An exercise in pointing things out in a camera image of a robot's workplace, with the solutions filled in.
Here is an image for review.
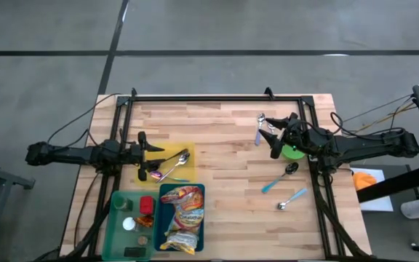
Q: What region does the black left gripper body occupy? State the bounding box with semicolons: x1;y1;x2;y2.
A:
129;130;149;182

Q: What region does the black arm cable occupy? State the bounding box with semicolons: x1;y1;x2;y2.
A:
47;92;123;145
330;111;405;139

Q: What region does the blue yellow ramen packet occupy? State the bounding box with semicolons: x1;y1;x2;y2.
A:
166;209;205;234

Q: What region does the teal plastic bin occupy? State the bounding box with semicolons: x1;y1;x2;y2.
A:
153;183;206;253

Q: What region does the white-label glass spice jar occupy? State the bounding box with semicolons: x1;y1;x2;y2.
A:
121;216;140;234

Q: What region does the purple-handled silver spoon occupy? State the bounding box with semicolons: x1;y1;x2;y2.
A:
254;113;267;147

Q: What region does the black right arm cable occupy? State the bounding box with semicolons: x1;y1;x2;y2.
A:
330;111;405;139

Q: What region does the black aluminium table frame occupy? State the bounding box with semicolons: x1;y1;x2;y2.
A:
85;94;362;260

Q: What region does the white paper sheet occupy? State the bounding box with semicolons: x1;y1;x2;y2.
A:
350;167;394;213

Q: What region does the green plastic bowl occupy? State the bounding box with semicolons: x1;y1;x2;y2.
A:
281;144;306;162

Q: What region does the red paprika tin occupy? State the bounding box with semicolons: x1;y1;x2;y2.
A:
139;195;156;216

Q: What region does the light-blue-handled silver spoon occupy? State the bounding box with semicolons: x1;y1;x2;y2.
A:
276;187;308;211

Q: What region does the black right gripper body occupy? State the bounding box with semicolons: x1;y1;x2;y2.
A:
270;111;307;160

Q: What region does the teal-handled black spoon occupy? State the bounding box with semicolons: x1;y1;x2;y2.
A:
261;162;300;194

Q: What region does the iridescent rainbow metal spoon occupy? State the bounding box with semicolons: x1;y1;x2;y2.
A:
149;170;191;183

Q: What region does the black equipment stand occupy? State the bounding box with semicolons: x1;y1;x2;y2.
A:
356;79;419;255

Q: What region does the dark green spice tin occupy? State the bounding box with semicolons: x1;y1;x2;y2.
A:
123;247;147;258

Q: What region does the grey side table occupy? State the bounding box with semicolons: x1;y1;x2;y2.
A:
0;155;36;262

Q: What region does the brown snack packet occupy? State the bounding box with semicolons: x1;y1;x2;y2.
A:
135;214;156;229

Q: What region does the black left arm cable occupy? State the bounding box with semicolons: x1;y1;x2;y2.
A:
47;92;123;145

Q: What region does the plain silver metal spoon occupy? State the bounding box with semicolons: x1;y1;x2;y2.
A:
156;151;191;183

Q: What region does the dark black metal spoon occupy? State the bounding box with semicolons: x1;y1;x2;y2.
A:
146;148;189;170

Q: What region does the orange object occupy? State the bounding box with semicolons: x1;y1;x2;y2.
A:
352;171;378;191

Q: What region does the green oregano spice jar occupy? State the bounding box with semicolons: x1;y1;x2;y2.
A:
112;196;134;213

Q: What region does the green translucent plastic bin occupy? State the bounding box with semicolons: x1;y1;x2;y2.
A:
102;191;159;261

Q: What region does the yellow snack bag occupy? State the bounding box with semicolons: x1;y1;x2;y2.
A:
159;231;199;255

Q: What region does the red roast noodle packet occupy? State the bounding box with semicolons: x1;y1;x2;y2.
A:
159;185;205;213

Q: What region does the yellow plastic bin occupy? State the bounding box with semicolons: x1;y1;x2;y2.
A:
135;141;197;186

